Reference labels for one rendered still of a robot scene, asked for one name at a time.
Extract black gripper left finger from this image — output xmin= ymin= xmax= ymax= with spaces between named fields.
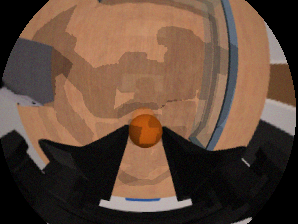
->
xmin=39 ymin=124 xmax=129 ymax=201

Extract clear low l-shaped wall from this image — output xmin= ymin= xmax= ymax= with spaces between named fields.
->
xmin=170 ymin=0 xmax=229 ymax=149

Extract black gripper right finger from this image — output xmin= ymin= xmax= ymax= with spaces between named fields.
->
xmin=161 ymin=125 xmax=249 ymax=201

